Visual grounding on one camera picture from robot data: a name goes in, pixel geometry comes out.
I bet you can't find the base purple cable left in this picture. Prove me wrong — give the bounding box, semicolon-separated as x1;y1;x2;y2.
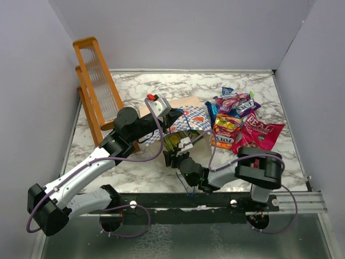
98;202;153;239

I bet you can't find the red chips bag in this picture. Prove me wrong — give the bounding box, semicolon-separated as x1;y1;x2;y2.
232;111;285;154

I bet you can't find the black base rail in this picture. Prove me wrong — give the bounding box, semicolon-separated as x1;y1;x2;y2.
87;184;280;225

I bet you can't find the small blue candy packet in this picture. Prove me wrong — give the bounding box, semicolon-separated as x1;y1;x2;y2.
221;87;235;98

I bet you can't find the green fruit candy bag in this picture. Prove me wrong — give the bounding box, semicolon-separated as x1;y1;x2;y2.
164;130;200;151

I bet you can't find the blue cookie snack pack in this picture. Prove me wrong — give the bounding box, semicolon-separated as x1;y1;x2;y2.
205;101;240;128

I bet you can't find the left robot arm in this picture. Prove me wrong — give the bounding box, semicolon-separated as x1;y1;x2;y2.
26;103;184;236

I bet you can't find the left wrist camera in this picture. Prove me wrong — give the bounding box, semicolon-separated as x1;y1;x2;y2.
147;94;171;118

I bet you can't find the orange candy bag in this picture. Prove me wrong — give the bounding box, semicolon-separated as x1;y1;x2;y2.
211;114;243;150

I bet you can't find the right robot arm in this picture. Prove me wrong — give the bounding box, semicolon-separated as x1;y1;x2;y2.
163;147;285;211

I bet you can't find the blue checkered paper bag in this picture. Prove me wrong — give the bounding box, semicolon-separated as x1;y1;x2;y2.
135;98;213;162

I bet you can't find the orange wooden rack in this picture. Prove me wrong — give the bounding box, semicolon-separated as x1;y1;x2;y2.
73;36;124;146

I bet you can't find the purple berries candy bag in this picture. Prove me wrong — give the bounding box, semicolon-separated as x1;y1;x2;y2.
213;93;251;114

